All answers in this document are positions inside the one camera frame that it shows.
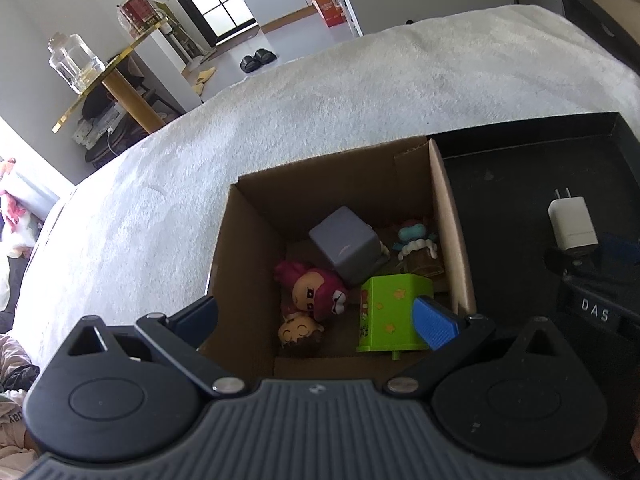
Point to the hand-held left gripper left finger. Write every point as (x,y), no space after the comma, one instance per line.
(197,317)

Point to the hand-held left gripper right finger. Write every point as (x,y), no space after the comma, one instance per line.
(435,322)

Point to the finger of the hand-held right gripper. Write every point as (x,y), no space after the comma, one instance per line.
(620,249)
(565,260)

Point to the white charger plug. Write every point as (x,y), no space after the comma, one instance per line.
(572,222)

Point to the green toy house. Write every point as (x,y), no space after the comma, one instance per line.
(387,317)

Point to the teal and white figure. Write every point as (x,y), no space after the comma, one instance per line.
(415,247)

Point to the black tray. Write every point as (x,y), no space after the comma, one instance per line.
(500,200)

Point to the brown haired doll figure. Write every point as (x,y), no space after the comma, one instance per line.
(300,335)

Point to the brown cardboard box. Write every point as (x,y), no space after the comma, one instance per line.
(250,220)

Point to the purple cube toy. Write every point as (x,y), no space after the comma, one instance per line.
(345,245)

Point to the pink haired doll figure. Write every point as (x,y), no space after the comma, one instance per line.
(315,292)

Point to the light floral cloth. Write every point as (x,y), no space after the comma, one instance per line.
(15,360)

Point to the dark round stool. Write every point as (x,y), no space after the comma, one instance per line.
(120,142)

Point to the pink white plush toy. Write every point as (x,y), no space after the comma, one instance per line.
(15,210)

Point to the white power strip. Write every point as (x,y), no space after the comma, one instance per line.
(97,127)

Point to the round gold table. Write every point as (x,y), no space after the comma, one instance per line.
(132,100)

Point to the yellow slipper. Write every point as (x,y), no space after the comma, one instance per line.
(206,75)
(198,89)

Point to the black slipper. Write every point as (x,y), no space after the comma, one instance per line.
(264,56)
(249,64)

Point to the clear glass jar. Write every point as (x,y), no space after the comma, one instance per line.
(75,62)

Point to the red tin box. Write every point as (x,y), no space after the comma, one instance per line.
(140,12)

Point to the orange cardboard box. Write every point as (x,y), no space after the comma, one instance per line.
(329,7)

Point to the black frame with cardboard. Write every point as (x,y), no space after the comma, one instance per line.
(605,5)

